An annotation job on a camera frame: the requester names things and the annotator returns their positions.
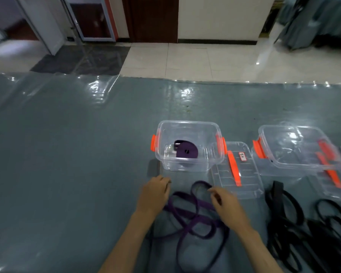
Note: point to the teal felt table cover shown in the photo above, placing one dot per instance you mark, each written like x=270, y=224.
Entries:
x=74, y=139

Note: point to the white framed glass door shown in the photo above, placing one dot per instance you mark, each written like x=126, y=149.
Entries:
x=92, y=19

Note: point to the person's left hand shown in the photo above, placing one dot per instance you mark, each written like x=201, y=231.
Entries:
x=152, y=196

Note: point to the person's right hand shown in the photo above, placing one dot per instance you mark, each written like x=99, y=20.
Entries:
x=231, y=213

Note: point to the clear plastic storage box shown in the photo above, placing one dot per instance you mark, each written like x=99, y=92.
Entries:
x=290, y=147
x=167, y=133

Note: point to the dark brown wooden door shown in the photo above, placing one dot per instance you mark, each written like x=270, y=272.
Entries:
x=150, y=19

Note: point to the person's left forearm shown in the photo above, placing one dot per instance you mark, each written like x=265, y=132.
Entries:
x=125, y=247

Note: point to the purple resistance band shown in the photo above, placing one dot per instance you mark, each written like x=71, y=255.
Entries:
x=187, y=216

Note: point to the person's right forearm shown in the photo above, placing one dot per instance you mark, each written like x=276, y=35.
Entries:
x=258, y=253

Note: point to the narrow white door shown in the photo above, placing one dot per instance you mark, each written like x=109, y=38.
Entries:
x=45, y=25

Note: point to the wide black resistance band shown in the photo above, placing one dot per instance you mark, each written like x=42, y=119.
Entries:
x=278, y=196

